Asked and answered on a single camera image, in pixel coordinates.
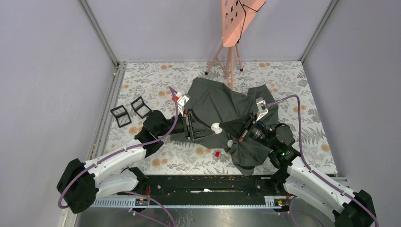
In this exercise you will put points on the round brooch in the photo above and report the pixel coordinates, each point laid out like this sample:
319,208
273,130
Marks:
230,143
216,128

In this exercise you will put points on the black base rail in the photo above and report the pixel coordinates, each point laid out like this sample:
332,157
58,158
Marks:
212,190

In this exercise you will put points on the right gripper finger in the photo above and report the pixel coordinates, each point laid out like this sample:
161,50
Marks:
233,134
231,126

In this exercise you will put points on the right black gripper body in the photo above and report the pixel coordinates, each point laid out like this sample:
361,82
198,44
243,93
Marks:
250,122

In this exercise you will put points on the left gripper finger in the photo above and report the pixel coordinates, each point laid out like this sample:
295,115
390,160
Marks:
206,134
206,126

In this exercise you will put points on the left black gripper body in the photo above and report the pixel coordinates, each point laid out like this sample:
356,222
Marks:
190,126

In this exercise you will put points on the dark grey t-shirt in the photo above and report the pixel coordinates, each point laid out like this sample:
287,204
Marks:
214,102

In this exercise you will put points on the black frame display box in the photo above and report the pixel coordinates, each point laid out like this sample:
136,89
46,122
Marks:
140,108
121,115

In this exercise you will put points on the pink music stand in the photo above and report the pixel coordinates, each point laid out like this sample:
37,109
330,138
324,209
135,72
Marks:
236,16

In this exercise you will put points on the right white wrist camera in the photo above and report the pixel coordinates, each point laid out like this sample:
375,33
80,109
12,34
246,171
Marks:
262,108

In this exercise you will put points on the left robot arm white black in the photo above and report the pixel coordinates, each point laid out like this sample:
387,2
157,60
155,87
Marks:
83,182

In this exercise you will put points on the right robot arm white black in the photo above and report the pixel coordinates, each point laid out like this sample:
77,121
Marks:
342,205

